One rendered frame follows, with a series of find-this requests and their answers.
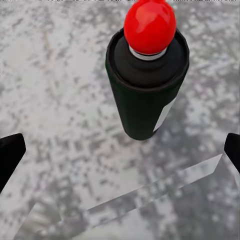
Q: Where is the pesticide atomizer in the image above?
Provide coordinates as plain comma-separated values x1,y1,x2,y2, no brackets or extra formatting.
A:
105,0,190,141

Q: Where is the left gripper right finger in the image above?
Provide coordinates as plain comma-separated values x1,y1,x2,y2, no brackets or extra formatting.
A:
224,133,240,174

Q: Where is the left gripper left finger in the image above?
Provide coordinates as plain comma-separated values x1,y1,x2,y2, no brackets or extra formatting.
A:
0,133,26,193

